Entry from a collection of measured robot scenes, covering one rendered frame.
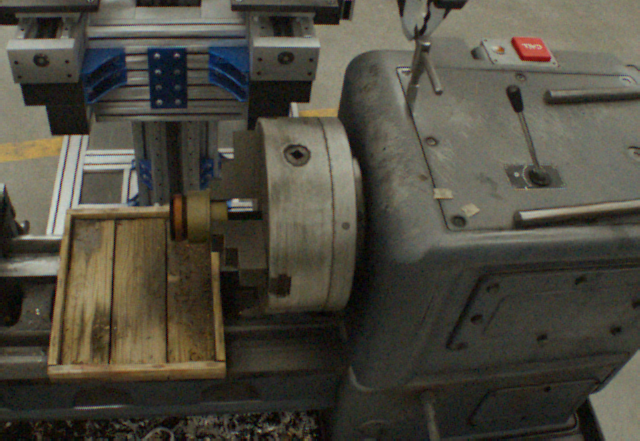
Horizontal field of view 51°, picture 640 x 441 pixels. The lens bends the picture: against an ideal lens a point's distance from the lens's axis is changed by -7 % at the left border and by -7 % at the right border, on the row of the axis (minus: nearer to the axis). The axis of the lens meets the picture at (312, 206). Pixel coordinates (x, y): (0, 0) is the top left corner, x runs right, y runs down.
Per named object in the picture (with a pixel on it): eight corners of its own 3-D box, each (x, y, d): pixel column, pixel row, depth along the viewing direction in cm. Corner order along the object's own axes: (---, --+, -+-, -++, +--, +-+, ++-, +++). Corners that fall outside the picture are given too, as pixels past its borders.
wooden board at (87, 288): (216, 217, 142) (216, 204, 139) (226, 378, 118) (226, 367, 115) (68, 221, 137) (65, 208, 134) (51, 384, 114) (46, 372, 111)
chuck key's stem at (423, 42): (418, 102, 111) (433, 43, 102) (405, 101, 110) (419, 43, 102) (415, 93, 112) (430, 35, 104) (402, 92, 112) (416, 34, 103)
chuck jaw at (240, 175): (276, 193, 117) (276, 120, 115) (280, 198, 112) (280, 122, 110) (209, 195, 116) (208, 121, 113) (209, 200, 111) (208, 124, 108)
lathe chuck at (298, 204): (295, 191, 138) (315, 76, 112) (314, 342, 121) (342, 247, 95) (249, 192, 137) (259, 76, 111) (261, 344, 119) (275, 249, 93)
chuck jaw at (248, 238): (281, 216, 112) (290, 271, 103) (279, 239, 115) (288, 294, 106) (210, 218, 110) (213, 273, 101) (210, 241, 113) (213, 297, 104)
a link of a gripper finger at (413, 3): (404, 23, 111) (417, -26, 104) (412, 45, 107) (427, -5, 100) (385, 22, 110) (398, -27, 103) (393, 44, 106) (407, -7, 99)
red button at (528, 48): (537, 46, 127) (541, 37, 126) (549, 65, 124) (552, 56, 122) (509, 44, 126) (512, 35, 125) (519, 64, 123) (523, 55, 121)
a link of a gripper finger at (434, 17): (429, 24, 111) (438, -25, 104) (439, 45, 107) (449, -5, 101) (411, 24, 111) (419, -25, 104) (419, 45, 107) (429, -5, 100)
